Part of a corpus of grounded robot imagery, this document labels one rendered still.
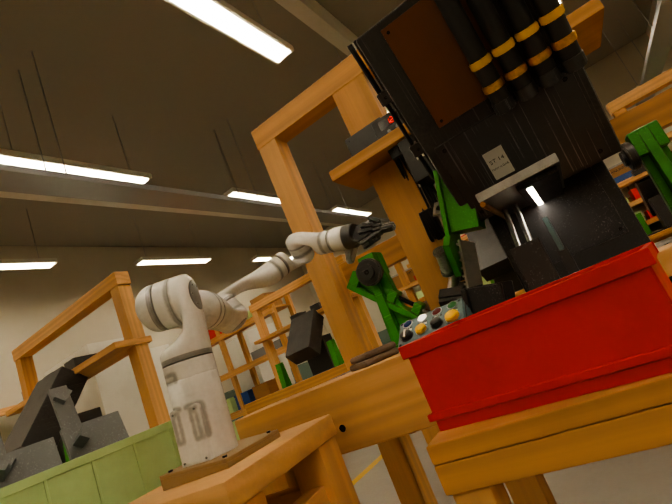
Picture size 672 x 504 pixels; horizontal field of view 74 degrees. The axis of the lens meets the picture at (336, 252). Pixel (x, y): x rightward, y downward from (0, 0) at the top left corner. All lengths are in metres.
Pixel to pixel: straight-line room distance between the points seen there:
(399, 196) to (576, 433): 1.15
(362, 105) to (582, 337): 1.31
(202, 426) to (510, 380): 0.51
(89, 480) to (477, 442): 0.81
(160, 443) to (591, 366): 0.92
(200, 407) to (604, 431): 0.60
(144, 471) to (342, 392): 0.47
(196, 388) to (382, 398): 0.37
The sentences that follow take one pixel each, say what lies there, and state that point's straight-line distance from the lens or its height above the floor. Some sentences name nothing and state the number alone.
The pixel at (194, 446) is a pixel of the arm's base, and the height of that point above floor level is 0.90.
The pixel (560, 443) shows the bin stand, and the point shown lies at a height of 0.77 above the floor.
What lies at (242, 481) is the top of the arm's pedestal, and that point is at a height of 0.84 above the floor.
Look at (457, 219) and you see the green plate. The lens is 1.14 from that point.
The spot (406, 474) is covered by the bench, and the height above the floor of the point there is 0.50.
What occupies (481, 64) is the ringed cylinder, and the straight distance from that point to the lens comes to 1.00.
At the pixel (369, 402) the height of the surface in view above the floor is 0.83.
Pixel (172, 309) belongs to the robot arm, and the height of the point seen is 1.13.
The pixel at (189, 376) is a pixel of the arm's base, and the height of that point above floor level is 1.01.
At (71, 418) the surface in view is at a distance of 1.43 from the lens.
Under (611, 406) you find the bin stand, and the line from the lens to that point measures 0.56.
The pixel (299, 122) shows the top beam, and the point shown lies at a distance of 1.86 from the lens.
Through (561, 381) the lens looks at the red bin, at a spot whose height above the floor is 0.82.
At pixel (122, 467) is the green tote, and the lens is 1.15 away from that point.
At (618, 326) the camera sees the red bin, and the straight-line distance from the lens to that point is 0.56.
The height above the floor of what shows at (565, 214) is 1.05.
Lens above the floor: 0.93
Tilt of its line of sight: 13 degrees up
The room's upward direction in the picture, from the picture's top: 23 degrees counter-clockwise
